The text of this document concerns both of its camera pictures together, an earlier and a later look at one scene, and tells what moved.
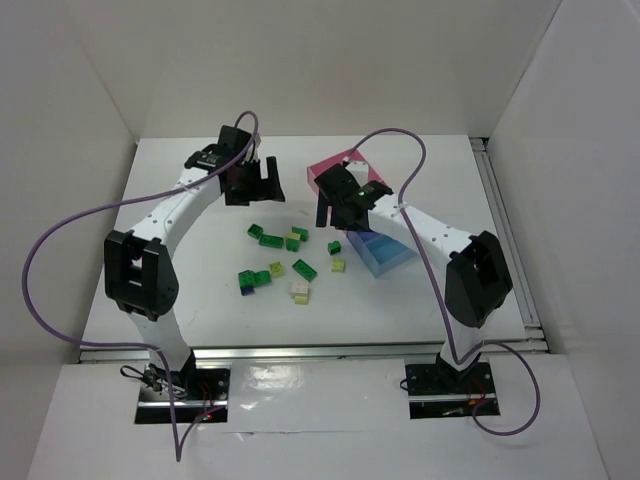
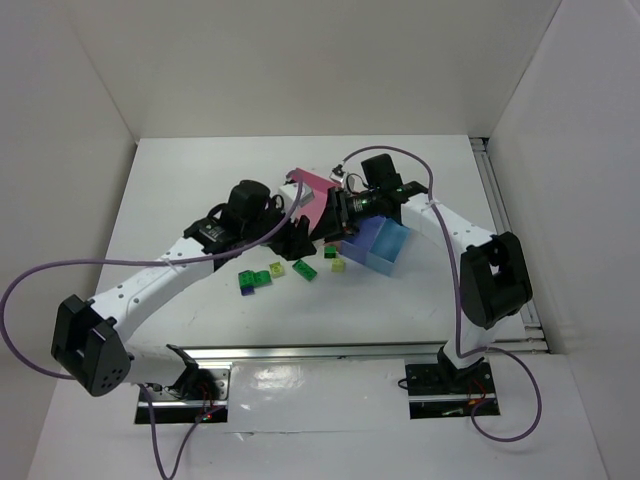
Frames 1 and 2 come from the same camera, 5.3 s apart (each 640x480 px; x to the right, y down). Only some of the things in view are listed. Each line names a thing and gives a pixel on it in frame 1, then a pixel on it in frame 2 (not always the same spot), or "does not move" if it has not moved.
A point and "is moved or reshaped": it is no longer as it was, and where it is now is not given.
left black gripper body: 255,191 -> 288,238
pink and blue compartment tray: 382,251 is moved or reshaped
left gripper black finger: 275,191 -> 296,244
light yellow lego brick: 338,265 does not move
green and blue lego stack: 248,279 does not move
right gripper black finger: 321,213 -> 331,224
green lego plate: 304,269 does not move
